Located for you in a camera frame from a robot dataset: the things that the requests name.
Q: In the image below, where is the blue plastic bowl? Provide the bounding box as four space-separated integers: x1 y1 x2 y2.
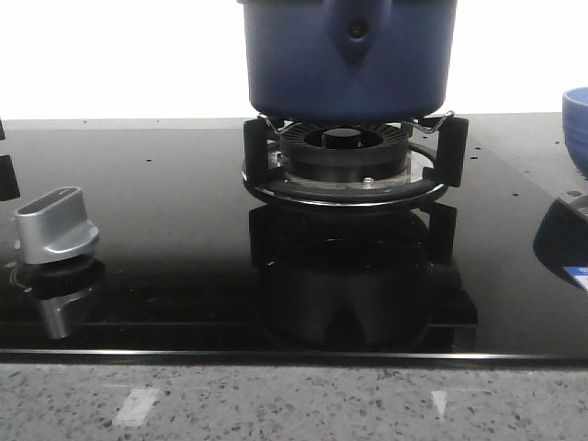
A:
562 86 588 178

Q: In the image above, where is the black glass gas stove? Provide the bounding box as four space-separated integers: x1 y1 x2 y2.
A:
1 114 587 367

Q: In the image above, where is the silver stove knob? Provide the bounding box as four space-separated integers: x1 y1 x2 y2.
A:
15 187 99 265

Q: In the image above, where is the blue stove label sticker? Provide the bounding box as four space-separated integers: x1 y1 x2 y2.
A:
564 266 588 291

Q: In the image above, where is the blue cooking pot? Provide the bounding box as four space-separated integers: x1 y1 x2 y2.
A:
242 1 457 124

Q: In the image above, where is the black burner head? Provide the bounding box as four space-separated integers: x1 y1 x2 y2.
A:
280 123 409 183

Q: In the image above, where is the black pot support ring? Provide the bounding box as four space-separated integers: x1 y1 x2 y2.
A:
241 110 470 206

